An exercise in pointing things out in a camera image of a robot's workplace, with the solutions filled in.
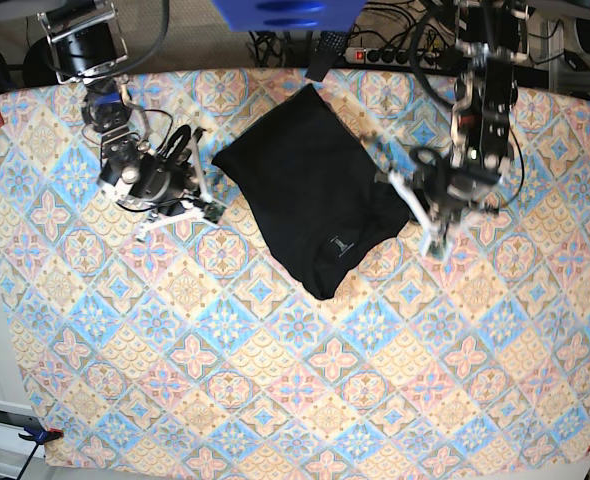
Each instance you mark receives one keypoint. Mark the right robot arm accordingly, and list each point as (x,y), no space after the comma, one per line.
(85,45)

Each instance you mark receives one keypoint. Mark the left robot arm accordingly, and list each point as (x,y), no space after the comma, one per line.
(492,37)

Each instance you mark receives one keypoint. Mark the black power strip red switch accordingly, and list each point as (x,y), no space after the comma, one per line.
(439,58)

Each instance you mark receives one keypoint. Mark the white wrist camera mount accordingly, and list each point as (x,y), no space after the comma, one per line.
(435,241)
(202,208)

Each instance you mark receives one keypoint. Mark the black remote control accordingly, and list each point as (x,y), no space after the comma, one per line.
(330,47)

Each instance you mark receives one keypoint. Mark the patterned tablecloth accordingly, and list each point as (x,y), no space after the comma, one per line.
(194,354)

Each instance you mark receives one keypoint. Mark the blue clamp bottom left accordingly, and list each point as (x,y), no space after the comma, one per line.
(40,436)

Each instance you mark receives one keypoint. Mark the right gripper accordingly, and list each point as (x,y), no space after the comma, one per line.
(157,178)

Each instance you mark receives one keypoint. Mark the black T-shirt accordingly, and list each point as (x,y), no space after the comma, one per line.
(313,191)

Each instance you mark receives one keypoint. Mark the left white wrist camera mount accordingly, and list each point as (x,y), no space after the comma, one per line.
(435,241)

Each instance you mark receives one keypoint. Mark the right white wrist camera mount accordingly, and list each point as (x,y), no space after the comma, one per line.
(202,208)

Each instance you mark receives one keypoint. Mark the blue box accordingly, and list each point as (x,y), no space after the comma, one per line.
(285,15)

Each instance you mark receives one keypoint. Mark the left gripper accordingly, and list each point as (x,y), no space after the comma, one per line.
(446,191)

